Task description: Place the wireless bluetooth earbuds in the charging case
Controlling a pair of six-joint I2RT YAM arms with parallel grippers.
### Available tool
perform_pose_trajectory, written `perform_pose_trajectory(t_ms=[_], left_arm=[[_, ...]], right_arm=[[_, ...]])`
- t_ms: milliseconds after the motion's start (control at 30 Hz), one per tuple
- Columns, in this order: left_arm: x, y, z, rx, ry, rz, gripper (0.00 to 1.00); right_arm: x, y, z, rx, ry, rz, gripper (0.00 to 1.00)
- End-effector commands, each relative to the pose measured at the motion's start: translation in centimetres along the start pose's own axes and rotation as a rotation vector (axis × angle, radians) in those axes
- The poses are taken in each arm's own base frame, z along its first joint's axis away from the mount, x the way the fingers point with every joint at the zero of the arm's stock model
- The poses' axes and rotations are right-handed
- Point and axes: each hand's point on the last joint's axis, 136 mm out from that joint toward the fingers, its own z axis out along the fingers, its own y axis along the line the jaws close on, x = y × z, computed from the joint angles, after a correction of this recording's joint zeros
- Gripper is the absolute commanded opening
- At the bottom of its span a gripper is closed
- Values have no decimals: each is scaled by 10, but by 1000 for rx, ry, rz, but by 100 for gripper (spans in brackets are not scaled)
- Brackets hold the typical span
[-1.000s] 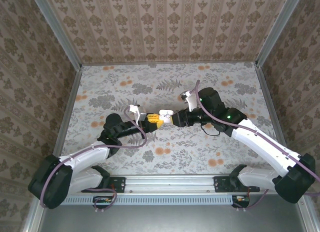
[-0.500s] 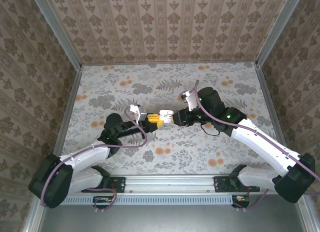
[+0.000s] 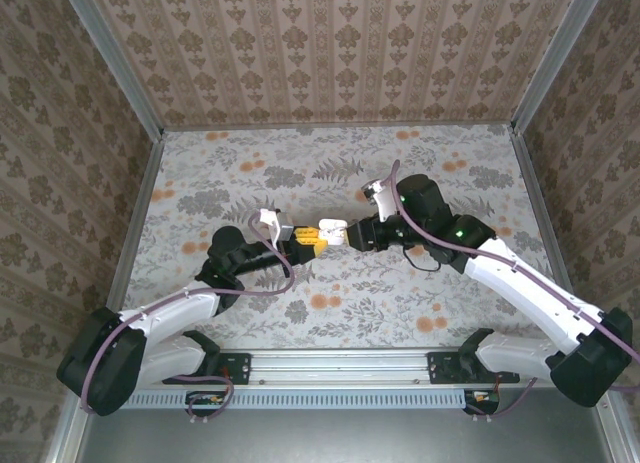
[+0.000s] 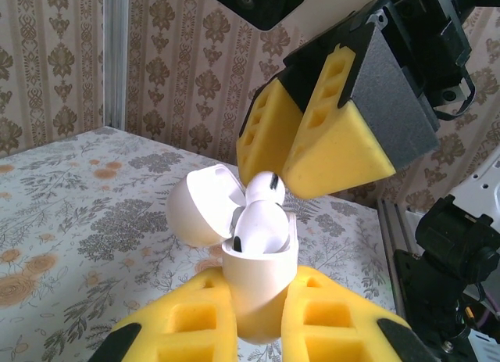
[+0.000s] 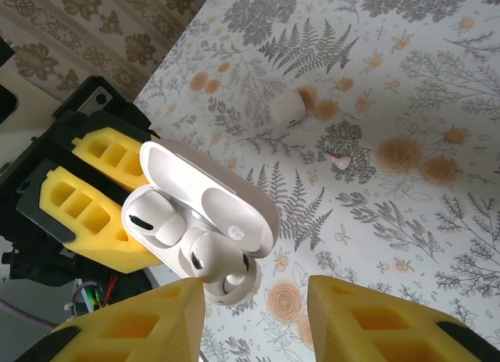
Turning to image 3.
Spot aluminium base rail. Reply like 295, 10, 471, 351
162, 349, 521, 387

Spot thin black cable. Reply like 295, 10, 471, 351
403, 245, 444, 273

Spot grey slotted cable duct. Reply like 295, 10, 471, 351
92, 387, 471, 410

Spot small electronics board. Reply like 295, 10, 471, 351
185, 390, 227, 417
462, 388, 501, 415

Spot white earbud charging case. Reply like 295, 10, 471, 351
317, 217, 348, 245

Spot grey sheet metal panel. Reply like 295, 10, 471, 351
74, 387, 621, 463

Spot aluminium table back rail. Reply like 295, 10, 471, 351
162, 124, 516, 133

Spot aluminium corner post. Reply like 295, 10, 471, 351
510, 0, 610, 135
56, 0, 167, 140

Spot aluminium table side rail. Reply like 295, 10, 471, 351
509, 130, 584, 304
105, 132, 167, 309

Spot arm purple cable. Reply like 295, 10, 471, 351
78, 213, 296, 424
387, 158, 640, 419

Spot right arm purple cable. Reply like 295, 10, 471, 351
387, 158, 640, 419

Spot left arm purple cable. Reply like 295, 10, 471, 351
78, 213, 296, 424

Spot floral patterned table cover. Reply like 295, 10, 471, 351
112, 125, 599, 352

